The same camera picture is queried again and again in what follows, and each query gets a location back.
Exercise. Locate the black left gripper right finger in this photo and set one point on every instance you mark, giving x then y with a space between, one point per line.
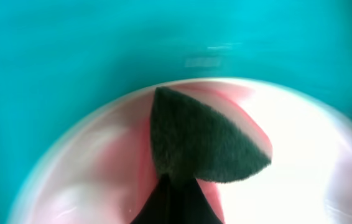
190 206

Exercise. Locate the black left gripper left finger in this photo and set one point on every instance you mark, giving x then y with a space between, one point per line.
156 210

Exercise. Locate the green orange sponge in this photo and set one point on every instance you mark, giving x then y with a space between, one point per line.
191 140

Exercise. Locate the white plate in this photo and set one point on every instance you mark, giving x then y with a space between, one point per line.
101 171

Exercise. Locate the teal plastic tray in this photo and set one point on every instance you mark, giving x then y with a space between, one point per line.
60 60

